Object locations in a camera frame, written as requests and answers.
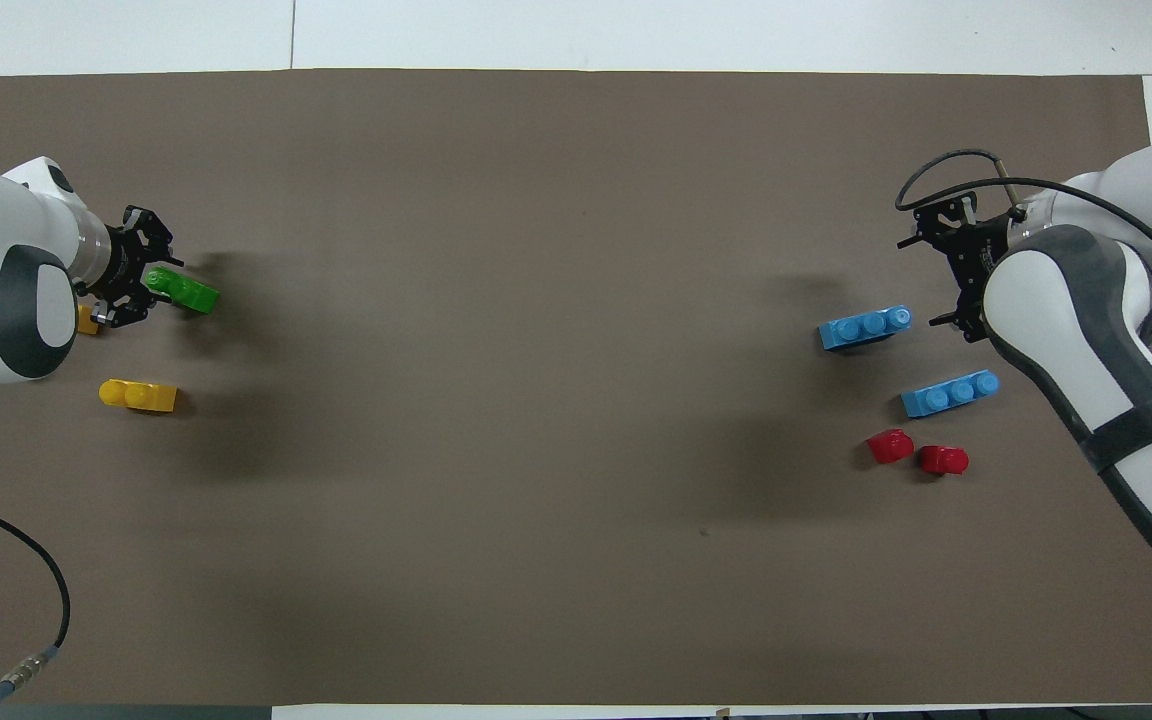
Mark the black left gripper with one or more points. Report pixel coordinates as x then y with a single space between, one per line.
121 260

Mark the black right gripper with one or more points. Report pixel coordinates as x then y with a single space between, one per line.
981 255

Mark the green two-stud brick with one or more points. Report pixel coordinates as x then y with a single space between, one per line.
191 293

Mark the blue three-stud brick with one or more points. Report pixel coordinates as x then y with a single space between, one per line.
866 327
948 394

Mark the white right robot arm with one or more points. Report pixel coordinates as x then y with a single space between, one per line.
1086 330

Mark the yellow two-stud brick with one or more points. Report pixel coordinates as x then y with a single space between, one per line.
138 396
88 320

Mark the red single-stud brick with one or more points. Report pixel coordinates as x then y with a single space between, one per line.
944 460
889 446

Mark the brown table mat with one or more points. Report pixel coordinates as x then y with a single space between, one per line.
576 450

